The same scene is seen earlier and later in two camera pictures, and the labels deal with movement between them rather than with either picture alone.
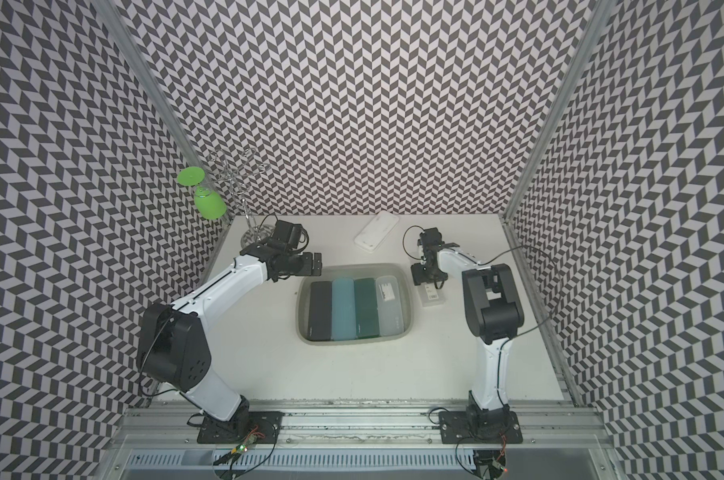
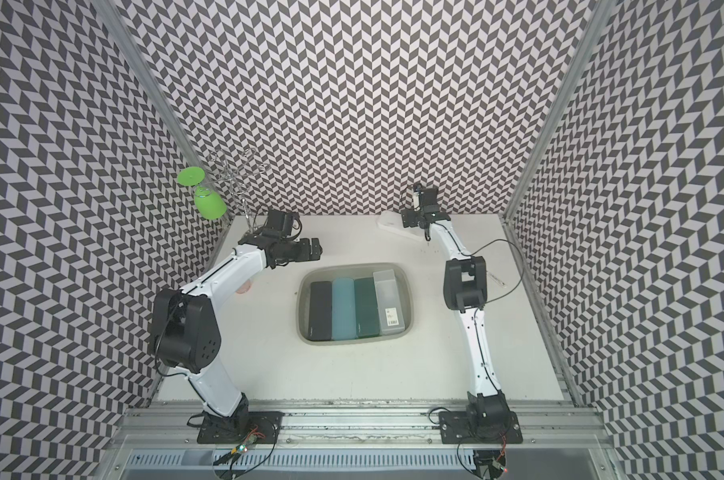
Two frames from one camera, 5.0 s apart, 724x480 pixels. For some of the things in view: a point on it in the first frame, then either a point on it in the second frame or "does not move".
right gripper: x=419 y=277 to x=412 y=219
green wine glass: x=205 y=200 does not move
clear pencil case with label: x=432 y=296 to x=389 y=312
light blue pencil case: x=343 y=311 does not move
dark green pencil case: x=366 y=307 does not move
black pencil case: x=320 y=312 does not move
